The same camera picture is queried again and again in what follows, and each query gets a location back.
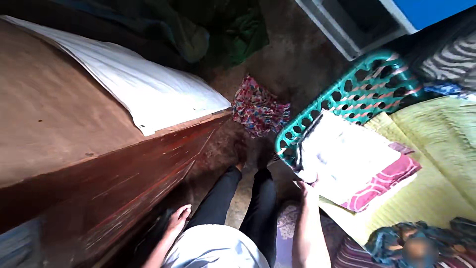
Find person's left hand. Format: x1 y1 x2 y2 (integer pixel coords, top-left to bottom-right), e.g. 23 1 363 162
168 204 192 234

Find person's right hand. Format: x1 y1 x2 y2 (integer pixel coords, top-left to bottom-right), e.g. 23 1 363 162
296 172 320 198

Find person's right forearm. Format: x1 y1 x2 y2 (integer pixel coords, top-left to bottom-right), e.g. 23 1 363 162
292 192 331 268

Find person's left forearm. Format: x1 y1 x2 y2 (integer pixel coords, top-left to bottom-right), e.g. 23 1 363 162
143 226 181 268

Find person's legs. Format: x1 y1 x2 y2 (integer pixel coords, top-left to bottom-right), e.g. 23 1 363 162
185 139 278 268

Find person's body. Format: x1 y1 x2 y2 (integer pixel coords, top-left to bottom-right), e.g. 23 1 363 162
161 224 271 268

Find purple patterned mat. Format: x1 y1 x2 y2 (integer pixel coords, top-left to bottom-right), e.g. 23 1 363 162
275 202 301 268

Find pink patterned folded cloth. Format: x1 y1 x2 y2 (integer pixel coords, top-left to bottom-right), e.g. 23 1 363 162
341 142 422 213

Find reddish-brown wooden cabinet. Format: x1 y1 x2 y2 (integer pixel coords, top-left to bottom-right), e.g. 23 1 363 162
0 18 232 268

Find maroon striped cloth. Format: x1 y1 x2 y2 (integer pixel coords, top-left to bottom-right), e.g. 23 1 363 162
321 215 382 268

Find red floral cloth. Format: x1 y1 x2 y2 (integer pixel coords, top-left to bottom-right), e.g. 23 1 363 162
232 74 291 138

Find teal woven plastic chair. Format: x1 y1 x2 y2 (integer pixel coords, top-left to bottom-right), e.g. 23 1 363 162
274 50 423 172

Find yellow-green quilted mat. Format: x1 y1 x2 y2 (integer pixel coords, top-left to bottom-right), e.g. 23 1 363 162
319 96 476 251

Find white sheet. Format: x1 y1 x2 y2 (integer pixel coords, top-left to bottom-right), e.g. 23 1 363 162
0 15 232 137

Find dark green cloth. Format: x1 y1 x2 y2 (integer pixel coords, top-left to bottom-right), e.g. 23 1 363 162
169 0 270 69

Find light blue cloth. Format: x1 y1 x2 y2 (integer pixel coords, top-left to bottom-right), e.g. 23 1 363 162
0 218 44 268

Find grey-blue cloth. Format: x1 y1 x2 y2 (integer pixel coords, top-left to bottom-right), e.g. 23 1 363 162
48 0 210 63

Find blue white patterned cloth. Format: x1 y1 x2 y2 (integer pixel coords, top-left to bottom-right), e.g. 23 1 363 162
423 83 476 102

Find zebra-striped blanket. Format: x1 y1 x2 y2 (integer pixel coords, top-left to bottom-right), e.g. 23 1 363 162
403 8 476 90

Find grey frame with blue panel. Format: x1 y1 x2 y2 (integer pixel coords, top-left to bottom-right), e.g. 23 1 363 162
295 0 476 62

